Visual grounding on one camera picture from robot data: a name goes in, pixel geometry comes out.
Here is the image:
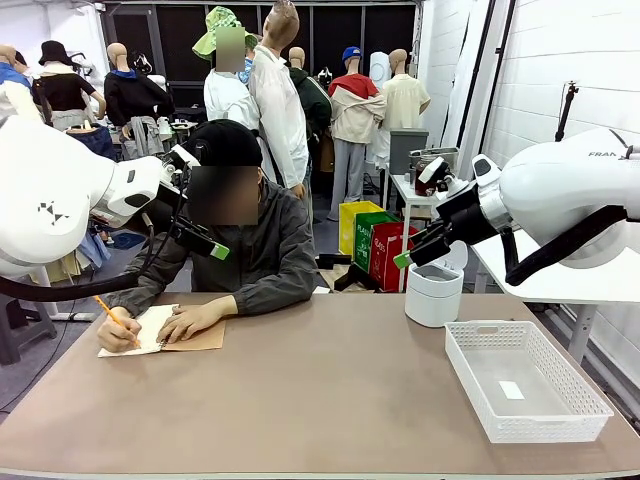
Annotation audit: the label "yellow recycling bin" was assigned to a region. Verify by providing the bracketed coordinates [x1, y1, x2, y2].
[338, 200, 385, 259]

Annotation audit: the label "person's left hand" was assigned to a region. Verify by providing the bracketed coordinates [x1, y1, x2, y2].
[156, 298, 237, 344]

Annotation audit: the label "mannequin white shirt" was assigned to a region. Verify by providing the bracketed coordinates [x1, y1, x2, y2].
[203, 49, 262, 132]

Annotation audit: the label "person's right forearm grey sleeve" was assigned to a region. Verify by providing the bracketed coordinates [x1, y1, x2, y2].
[102, 249, 190, 319]

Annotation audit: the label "mannequin red beige jacket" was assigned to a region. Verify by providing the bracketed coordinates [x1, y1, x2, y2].
[327, 54, 387, 222]

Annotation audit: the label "tall mannequin white coat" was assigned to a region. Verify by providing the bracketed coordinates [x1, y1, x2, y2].
[248, 0, 312, 200]

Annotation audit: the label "small white side table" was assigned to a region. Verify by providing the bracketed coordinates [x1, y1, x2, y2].
[388, 172, 444, 294]

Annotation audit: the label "mannequin black hoodie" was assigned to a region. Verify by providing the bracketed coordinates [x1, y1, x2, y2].
[103, 42, 176, 161]

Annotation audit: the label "white round trash can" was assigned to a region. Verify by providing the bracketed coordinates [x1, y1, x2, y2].
[403, 239, 469, 329]

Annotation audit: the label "metal container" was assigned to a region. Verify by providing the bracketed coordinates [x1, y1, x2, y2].
[408, 146, 460, 174]

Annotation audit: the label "pile of clothes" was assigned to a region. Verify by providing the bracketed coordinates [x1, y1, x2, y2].
[29, 229, 112, 286]

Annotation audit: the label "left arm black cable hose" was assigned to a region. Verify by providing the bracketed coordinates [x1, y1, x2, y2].
[0, 213, 157, 303]

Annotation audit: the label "red recycling bin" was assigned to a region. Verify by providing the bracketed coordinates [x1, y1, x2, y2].
[369, 222, 424, 293]

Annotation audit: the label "mannequin blue white top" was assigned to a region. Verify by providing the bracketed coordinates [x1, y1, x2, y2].
[0, 43, 34, 124]

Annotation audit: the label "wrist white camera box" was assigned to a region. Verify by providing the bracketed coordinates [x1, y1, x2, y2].
[417, 155, 452, 186]
[167, 143, 202, 175]

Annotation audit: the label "black tripod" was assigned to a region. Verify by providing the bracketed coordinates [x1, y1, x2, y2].
[553, 81, 581, 144]

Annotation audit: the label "person's right hand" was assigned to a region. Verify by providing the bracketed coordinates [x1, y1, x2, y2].
[96, 314, 144, 354]

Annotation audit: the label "person's head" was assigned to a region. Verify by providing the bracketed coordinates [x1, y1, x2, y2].
[187, 164, 269, 226]

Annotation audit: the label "blue jeans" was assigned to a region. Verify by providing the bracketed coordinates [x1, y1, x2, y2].
[66, 124, 119, 162]

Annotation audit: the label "green checked bucket hat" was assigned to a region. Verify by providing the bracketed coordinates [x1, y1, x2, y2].
[192, 5, 260, 62]

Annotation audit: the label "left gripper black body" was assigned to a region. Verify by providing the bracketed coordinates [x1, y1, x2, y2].
[149, 183, 190, 235]

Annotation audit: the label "grey stool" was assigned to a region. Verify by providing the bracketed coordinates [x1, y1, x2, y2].
[0, 292, 59, 366]

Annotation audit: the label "person's grey jacket torso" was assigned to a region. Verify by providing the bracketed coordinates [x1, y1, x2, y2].
[144, 177, 319, 294]

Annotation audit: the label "black floor stand pieces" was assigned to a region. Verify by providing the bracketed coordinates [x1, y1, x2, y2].
[317, 253, 382, 294]

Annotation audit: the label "mannequin black top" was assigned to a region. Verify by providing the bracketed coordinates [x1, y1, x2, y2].
[32, 59, 107, 132]

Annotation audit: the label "black baseball cap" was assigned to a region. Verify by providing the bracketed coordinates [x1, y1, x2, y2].
[187, 118, 264, 169]

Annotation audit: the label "mannequin cream shirt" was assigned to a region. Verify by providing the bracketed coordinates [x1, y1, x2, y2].
[372, 48, 432, 166]

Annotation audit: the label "black bucket hat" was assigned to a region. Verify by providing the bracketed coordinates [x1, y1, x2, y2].
[38, 40, 75, 67]

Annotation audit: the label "white oval appliance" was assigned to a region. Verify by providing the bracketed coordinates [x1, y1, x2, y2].
[369, 51, 391, 92]

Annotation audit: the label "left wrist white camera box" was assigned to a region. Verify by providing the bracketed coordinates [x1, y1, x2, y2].
[167, 143, 202, 175]

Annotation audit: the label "green recycling bin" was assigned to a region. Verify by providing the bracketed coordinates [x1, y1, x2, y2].
[353, 211, 401, 274]

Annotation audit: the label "mannequin dark green jacket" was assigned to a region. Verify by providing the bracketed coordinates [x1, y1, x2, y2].
[288, 46, 334, 151]

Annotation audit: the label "white plastic mesh basket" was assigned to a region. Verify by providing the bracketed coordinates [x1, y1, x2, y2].
[444, 320, 615, 445]

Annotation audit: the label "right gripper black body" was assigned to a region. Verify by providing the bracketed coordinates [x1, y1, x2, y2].
[435, 185, 494, 245]

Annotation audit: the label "person's left forearm grey sleeve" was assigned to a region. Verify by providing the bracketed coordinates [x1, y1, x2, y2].
[227, 264, 317, 317]

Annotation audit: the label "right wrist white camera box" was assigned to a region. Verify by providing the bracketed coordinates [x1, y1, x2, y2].
[417, 155, 452, 186]

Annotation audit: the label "yellow pencil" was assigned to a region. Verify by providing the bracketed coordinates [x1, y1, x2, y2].
[93, 294, 142, 349]

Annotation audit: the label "spiral notebook brown cover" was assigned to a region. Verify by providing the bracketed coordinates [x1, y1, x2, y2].
[97, 303, 227, 359]

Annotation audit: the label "white desk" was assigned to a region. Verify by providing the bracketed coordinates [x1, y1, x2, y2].
[469, 227, 640, 366]

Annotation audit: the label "grey bin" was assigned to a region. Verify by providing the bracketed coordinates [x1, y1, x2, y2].
[388, 128, 430, 176]

